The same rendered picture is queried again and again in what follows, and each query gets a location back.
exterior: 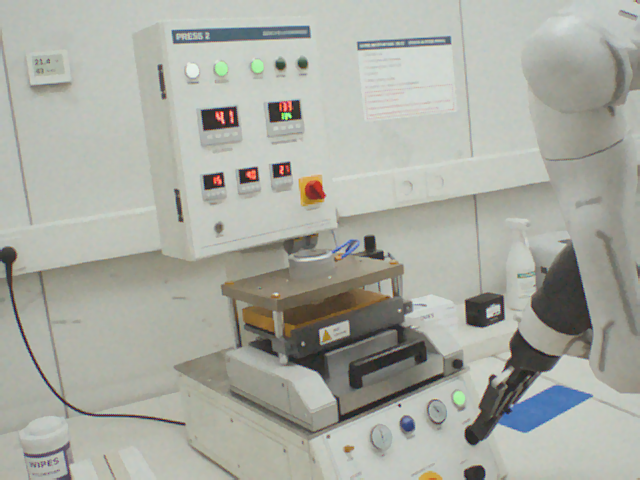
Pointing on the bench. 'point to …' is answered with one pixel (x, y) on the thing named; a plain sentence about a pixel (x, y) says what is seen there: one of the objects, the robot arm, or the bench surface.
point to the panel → (414, 441)
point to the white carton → (435, 311)
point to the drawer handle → (386, 359)
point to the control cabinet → (236, 141)
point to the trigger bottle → (519, 266)
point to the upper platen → (260, 324)
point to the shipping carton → (114, 467)
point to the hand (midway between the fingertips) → (486, 420)
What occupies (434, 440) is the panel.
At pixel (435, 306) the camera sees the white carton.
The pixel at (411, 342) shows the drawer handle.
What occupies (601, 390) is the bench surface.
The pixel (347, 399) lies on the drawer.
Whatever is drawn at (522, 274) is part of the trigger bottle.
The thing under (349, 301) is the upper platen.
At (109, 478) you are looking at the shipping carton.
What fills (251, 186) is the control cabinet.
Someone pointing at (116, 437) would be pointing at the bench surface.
